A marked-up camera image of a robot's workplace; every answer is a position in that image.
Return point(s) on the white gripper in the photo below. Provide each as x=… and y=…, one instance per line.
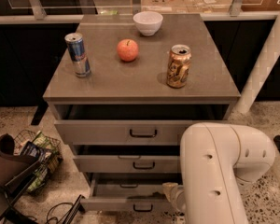
x=177, y=195

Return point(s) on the grey bottom drawer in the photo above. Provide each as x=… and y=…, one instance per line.
x=140, y=193

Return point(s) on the grey drawer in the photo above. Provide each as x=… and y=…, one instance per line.
x=140, y=193
x=128, y=159
x=132, y=124

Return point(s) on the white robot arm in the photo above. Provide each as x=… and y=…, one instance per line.
x=216, y=160

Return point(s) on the grey middle drawer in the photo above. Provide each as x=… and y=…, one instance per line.
x=128, y=159

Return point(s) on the grey drawer cabinet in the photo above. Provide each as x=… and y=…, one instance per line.
x=142, y=81

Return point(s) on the grey top drawer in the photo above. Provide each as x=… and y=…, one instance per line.
x=132, y=124

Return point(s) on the black bar on floor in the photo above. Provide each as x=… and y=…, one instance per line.
x=76, y=208

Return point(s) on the gold soda can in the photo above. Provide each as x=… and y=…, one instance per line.
x=178, y=66

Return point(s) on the green snack bag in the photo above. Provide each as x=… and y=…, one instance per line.
x=48, y=165

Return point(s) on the dark blue snack bag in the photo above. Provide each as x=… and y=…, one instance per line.
x=33, y=150

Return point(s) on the red apple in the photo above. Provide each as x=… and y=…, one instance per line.
x=127, y=50

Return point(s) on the brown chair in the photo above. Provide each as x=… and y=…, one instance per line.
x=16, y=173

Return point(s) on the white ceramic bowl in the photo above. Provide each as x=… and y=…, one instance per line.
x=148, y=22

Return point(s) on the blue silver energy drink can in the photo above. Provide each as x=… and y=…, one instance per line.
x=75, y=46

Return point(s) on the cardboard box left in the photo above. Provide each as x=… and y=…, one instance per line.
x=164, y=6

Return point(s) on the white railing ledge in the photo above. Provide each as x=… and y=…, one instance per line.
x=242, y=16

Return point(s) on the black wire basket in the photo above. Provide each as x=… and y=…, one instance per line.
x=23, y=137

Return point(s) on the white diagonal post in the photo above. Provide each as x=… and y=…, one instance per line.
x=266, y=60

